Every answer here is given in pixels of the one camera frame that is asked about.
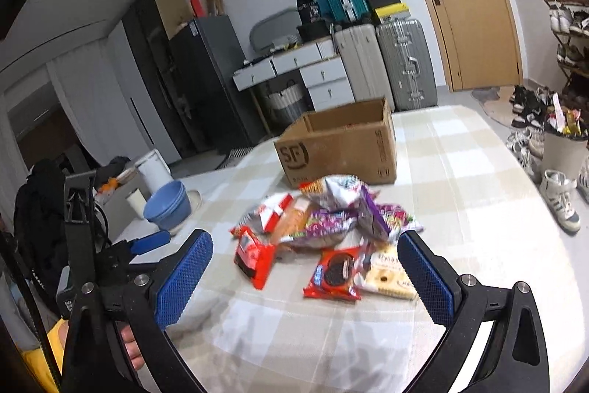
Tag cream cracker packet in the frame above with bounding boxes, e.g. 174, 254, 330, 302
361, 243, 417, 301

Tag silver suitcase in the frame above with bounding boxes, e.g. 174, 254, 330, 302
376, 18, 438, 112

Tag blue plastic basins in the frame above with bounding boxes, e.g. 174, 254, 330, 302
144, 181, 190, 235

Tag black backpack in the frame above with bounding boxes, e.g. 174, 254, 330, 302
14, 160, 70, 297

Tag beige suitcase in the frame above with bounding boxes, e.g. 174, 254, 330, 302
334, 23, 394, 110

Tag white high-top sneaker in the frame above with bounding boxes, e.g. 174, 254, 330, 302
539, 169, 581, 234

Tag tall black cabinet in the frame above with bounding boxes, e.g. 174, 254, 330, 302
122, 0, 231, 154

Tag red chocolate cookie packet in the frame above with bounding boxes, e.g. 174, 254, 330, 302
303, 246, 364, 301

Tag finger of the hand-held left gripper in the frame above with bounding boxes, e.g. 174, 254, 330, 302
124, 231, 172, 256

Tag grey refrigerator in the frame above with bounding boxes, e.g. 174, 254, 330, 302
168, 14, 272, 154

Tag yellow black box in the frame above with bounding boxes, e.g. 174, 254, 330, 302
370, 3, 411, 24

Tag brown cardboard box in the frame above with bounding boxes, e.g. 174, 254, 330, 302
274, 97, 397, 190

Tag black printed bag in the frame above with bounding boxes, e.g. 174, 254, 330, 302
296, 0, 329, 25

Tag grey oval mirror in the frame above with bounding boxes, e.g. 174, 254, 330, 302
249, 8, 300, 52

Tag white snack bag red edge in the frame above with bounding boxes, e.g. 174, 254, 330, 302
300, 174, 369, 210

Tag white bucket with snacks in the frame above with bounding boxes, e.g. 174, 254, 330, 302
540, 94, 589, 183

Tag person's left hand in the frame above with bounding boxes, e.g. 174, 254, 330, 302
120, 325, 144, 371

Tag white cup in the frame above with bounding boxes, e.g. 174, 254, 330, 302
126, 189, 145, 219

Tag shoe rack with shoes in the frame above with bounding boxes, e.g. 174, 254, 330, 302
536, 0, 589, 99

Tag orange biscuit packet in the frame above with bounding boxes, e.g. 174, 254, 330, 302
269, 196, 314, 246

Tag wooden door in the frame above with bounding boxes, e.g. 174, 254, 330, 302
385, 0, 524, 92

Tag flat cardboard carton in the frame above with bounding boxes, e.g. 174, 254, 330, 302
149, 0, 191, 39

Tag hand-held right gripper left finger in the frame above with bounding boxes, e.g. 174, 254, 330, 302
60, 229, 215, 393

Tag white wardrobe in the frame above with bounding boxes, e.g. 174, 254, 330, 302
48, 22, 182, 166

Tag white drawer desk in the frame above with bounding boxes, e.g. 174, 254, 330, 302
232, 38, 356, 113

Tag red white snack packet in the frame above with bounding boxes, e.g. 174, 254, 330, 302
246, 193, 295, 235

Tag grey laundry basket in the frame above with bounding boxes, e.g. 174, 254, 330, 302
258, 82, 310, 127

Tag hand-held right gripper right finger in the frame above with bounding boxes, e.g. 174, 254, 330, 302
396, 229, 550, 393

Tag purple green snack packet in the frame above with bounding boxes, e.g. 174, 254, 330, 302
358, 186, 425, 243

